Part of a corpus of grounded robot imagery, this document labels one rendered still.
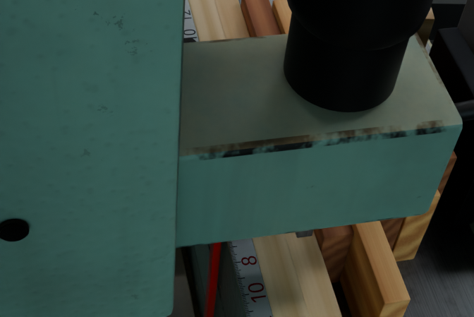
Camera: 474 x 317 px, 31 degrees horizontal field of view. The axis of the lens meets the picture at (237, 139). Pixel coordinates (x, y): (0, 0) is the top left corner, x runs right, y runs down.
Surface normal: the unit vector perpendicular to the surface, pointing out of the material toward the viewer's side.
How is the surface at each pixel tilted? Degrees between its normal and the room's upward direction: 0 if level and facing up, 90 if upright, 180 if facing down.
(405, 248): 90
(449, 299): 0
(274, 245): 0
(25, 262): 90
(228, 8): 0
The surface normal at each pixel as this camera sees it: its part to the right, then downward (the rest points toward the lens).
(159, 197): 0.21, 0.75
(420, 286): 0.07, -0.66
